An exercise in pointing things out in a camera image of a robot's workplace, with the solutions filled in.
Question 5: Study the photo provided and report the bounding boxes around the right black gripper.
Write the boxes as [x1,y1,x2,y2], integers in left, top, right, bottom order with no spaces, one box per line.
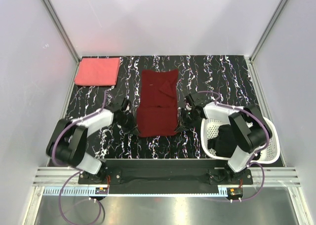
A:
[175,108,201,133]

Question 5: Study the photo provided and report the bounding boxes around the dark red t shirt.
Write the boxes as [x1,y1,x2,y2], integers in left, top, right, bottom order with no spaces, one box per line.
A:
[136,69,178,138]

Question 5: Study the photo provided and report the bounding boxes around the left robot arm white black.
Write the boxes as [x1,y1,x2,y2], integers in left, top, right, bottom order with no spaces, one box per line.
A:
[46,98,140,184]

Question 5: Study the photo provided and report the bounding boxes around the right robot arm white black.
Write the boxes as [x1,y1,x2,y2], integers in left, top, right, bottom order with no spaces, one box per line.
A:
[176,91,277,184]

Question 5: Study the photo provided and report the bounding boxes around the white plastic laundry basket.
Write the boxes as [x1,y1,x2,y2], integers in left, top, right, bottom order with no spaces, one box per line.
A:
[200,117,280,164]

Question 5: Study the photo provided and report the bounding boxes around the black garment in basket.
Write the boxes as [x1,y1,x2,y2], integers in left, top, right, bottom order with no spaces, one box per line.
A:
[207,124,237,158]

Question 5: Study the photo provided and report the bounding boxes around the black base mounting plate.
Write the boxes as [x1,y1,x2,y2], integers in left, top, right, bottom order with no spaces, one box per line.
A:
[79,159,253,192]

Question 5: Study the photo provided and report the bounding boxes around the folded pink t shirt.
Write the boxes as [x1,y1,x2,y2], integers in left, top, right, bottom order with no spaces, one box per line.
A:
[75,58,120,86]

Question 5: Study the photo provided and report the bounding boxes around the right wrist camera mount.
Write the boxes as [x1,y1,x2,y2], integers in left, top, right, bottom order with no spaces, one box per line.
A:
[185,93,206,110]

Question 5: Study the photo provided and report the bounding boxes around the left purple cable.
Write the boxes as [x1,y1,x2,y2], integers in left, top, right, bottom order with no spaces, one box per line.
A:
[51,90,108,225]

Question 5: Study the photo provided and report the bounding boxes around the purple cable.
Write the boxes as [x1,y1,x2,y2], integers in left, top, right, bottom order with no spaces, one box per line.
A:
[197,91,271,201]
[51,90,108,225]

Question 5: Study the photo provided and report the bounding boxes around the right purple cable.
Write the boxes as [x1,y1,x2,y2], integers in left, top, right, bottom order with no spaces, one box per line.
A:
[197,91,271,201]

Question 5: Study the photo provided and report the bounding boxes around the white slotted cable duct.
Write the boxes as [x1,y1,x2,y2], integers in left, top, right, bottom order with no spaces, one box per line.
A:
[43,186,228,198]

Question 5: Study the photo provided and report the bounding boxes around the left aluminium frame post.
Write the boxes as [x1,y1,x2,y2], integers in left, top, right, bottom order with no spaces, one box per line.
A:
[41,0,81,64]

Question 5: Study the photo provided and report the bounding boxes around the aluminium frame post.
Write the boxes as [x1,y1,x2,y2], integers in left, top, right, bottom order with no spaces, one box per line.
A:
[249,0,289,63]
[41,0,81,64]

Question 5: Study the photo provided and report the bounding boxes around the right aluminium frame post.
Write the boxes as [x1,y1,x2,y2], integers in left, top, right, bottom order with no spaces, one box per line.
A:
[249,0,289,63]

